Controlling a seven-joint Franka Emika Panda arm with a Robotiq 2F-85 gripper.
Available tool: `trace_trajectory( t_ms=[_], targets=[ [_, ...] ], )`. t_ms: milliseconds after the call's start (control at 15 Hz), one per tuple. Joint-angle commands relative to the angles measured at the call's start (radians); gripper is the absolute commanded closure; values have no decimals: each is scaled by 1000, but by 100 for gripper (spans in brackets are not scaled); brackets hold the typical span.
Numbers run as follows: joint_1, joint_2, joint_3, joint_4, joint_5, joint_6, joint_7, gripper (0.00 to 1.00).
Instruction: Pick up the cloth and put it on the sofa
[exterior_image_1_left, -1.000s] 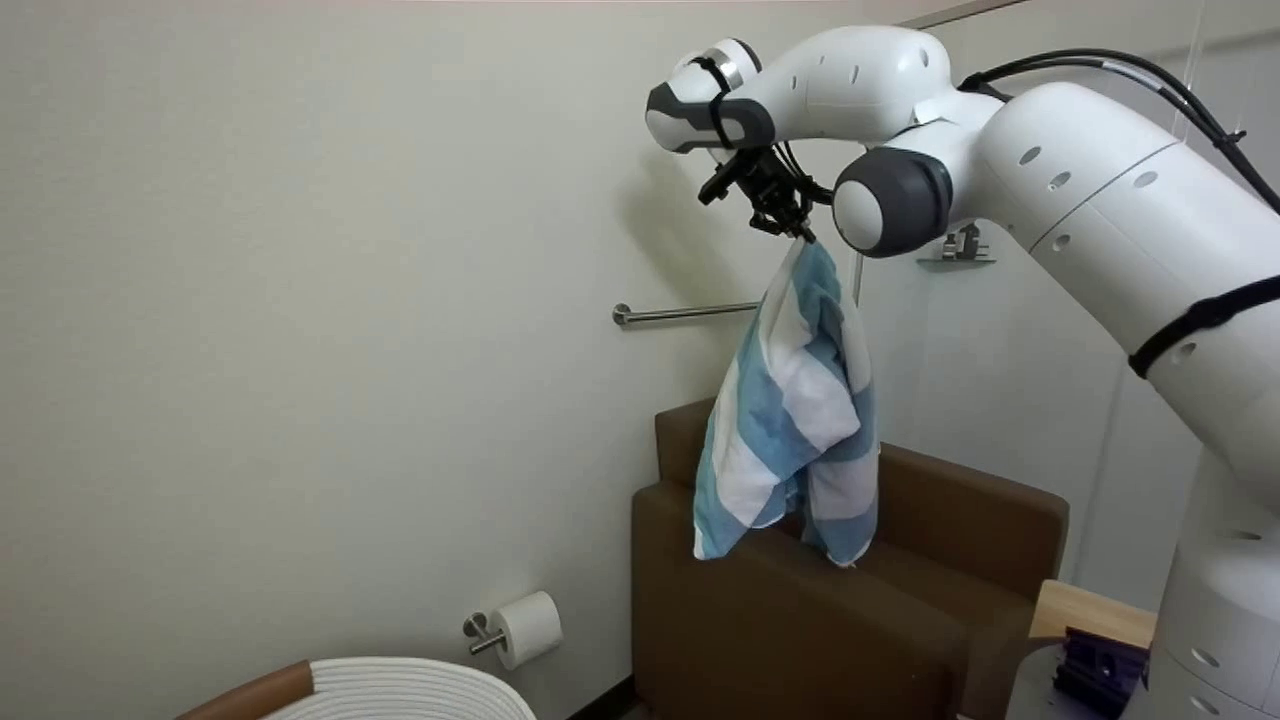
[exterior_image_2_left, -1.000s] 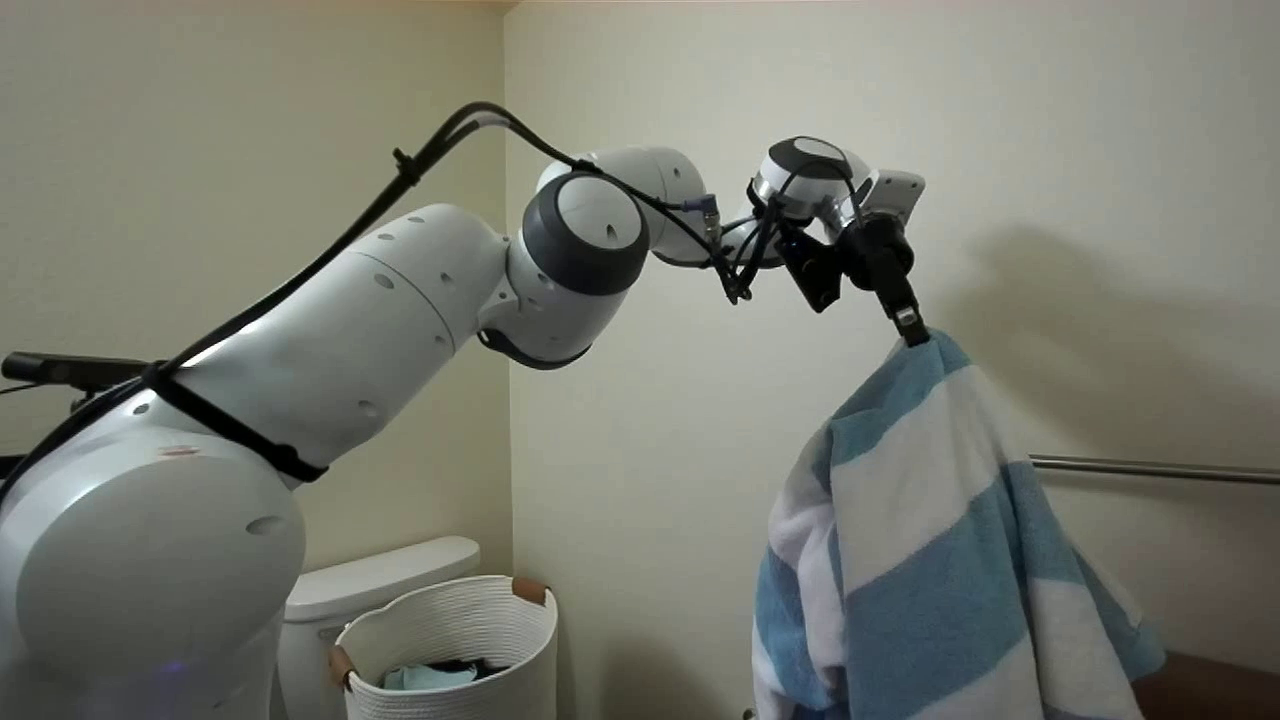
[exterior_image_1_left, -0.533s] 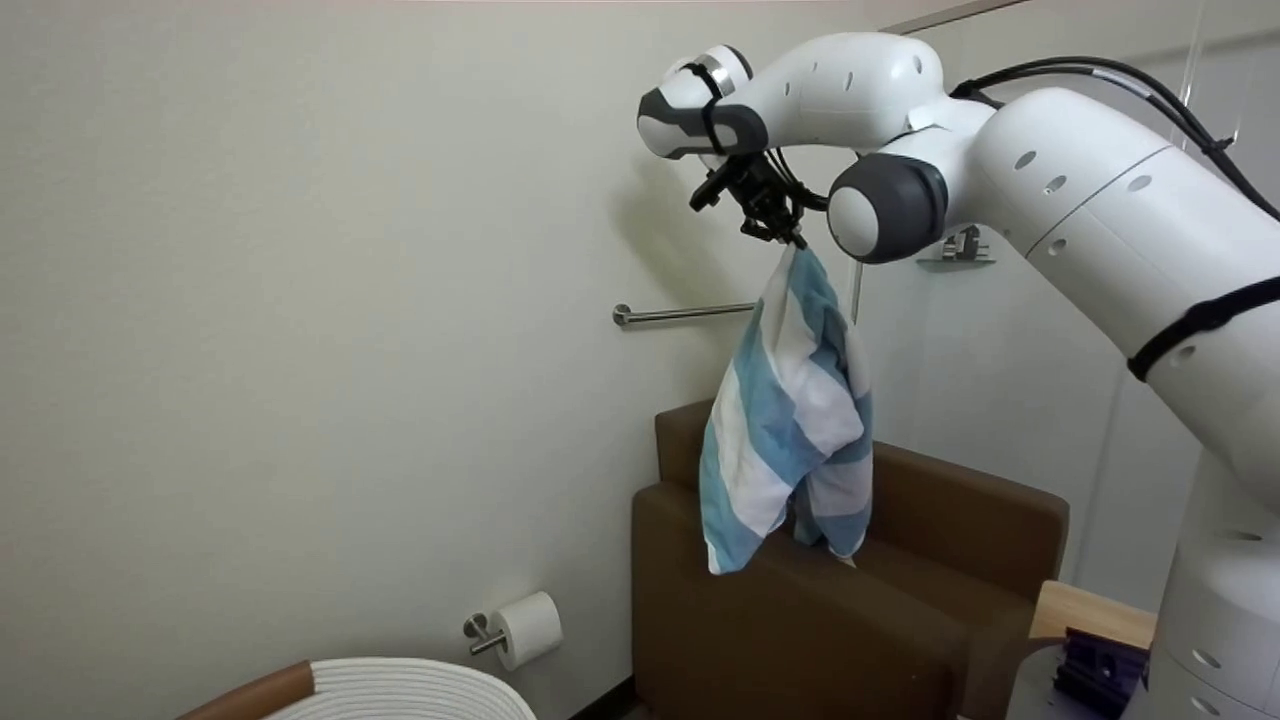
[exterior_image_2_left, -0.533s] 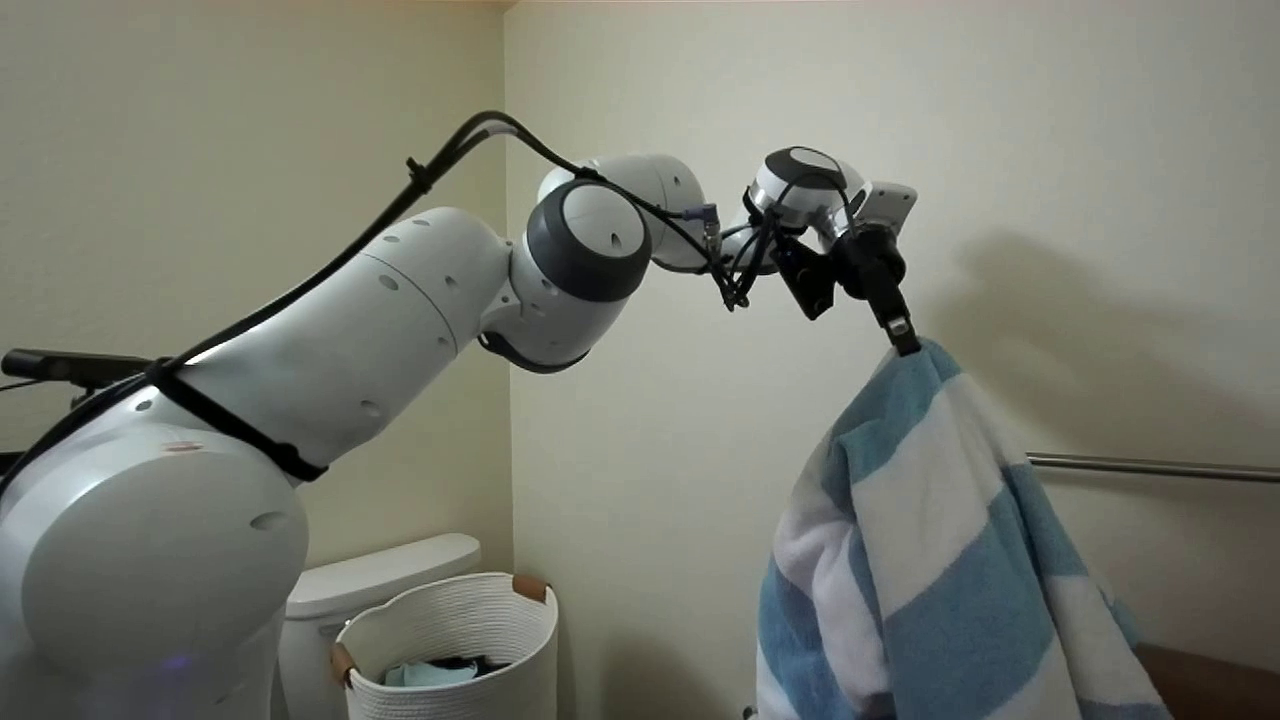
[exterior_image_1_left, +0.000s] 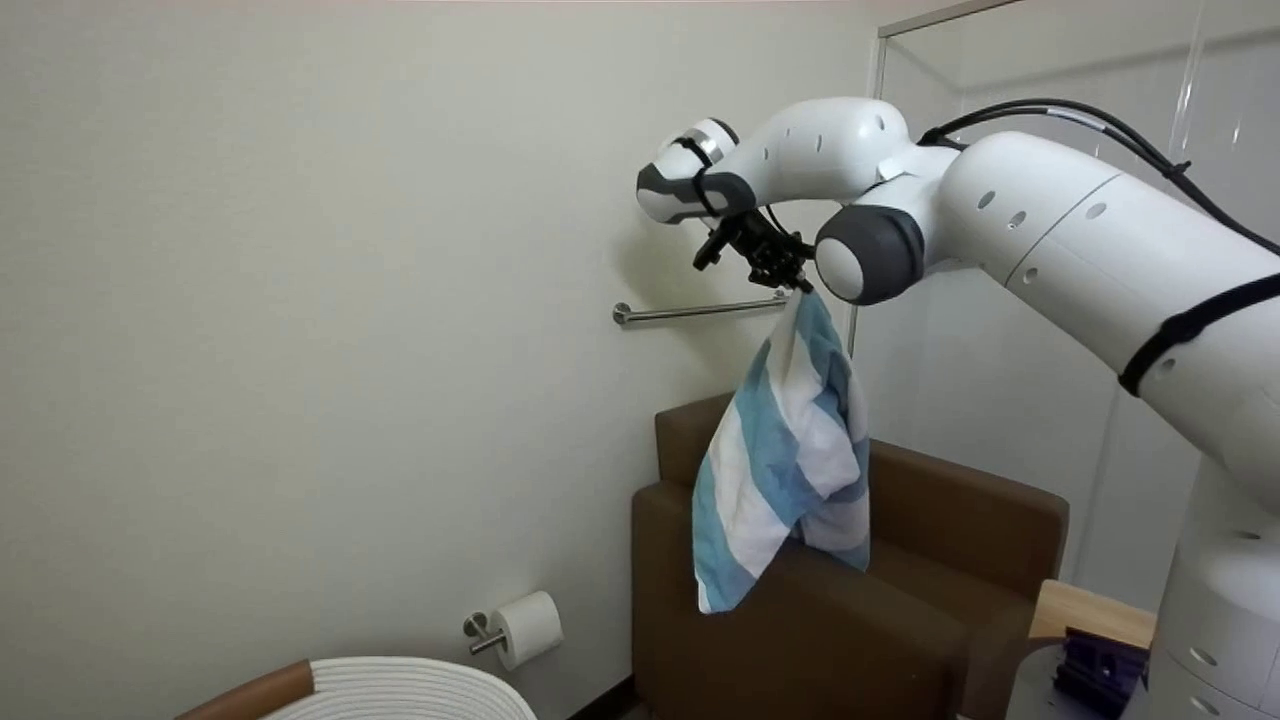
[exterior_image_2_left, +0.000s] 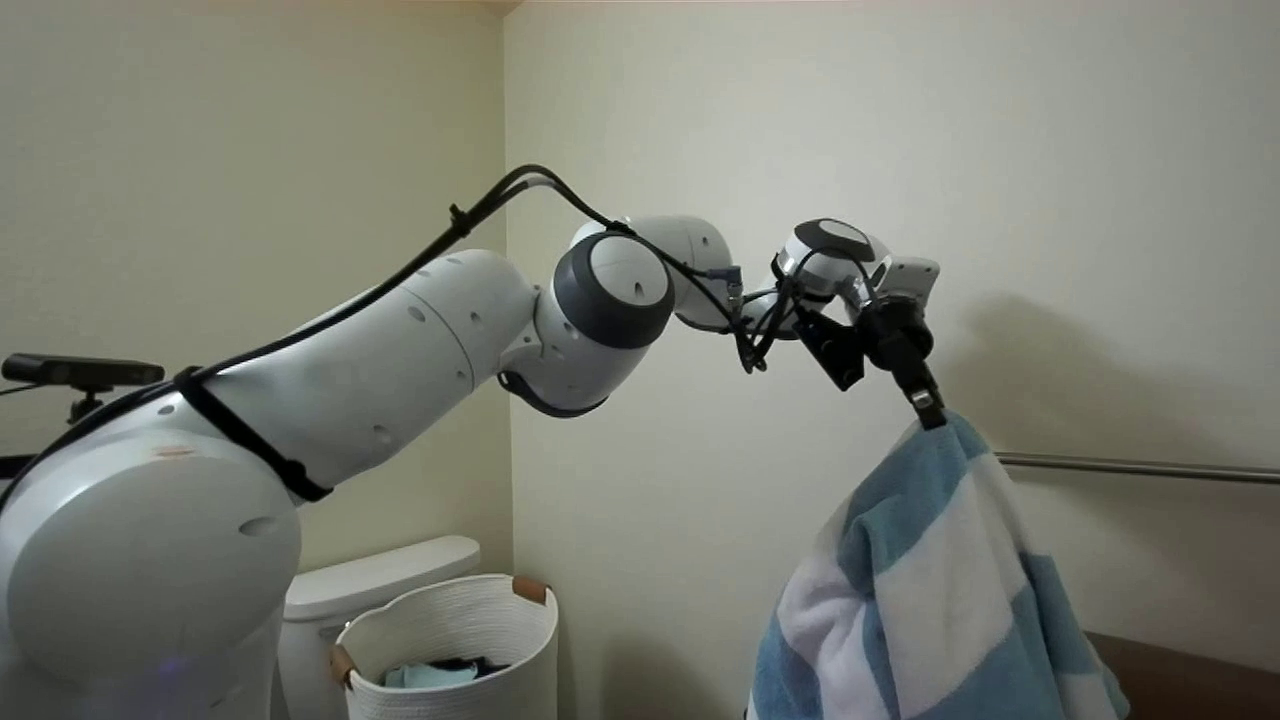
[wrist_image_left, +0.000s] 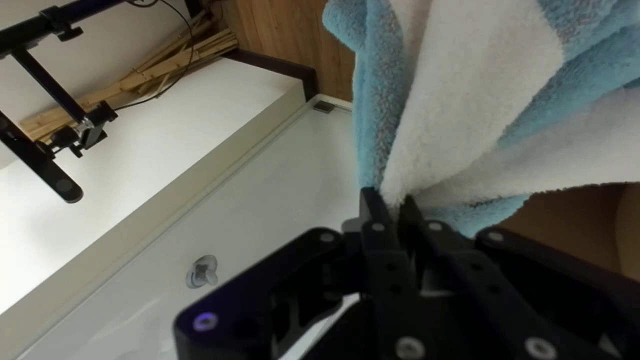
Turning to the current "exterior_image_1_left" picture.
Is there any chrome toilet paper holder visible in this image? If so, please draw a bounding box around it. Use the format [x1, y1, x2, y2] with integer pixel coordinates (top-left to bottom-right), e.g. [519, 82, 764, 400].
[458, 608, 519, 662]

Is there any light wooden board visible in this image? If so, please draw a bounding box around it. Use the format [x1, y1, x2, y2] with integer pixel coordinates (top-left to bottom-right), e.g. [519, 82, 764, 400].
[1022, 578, 1159, 655]

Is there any white toilet paper roll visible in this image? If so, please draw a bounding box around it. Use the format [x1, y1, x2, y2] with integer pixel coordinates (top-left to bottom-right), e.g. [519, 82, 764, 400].
[490, 587, 568, 673]

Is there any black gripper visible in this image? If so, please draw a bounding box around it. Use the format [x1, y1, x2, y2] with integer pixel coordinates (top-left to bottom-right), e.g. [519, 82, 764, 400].
[692, 203, 818, 295]

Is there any blue white striped cloth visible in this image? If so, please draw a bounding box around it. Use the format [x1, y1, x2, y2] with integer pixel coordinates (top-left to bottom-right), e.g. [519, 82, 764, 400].
[688, 287, 876, 622]

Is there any brown sofa armchair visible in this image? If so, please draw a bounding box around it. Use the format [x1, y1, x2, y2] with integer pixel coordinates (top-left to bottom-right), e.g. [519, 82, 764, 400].
[626, 391, 1072, 720]

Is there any wooden basket handle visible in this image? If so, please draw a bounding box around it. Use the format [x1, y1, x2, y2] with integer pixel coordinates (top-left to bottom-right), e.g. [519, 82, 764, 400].
[171, 662, 320, 720]

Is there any white laundry basket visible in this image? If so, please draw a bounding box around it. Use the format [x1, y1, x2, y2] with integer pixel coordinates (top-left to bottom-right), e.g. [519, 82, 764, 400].
[262, 653, 543, 720]

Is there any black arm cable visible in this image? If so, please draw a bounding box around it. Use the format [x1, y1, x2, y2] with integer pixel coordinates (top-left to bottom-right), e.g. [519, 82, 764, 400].
[914, 91, 1280, 262]

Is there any glass partition panel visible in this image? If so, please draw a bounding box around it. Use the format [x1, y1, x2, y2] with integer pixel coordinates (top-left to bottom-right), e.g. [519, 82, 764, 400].
[839, 0, 1280, 615]

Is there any chrome wall grab bar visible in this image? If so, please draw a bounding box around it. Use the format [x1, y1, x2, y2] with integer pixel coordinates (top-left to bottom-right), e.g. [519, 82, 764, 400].
[607, 293, 798, 331]

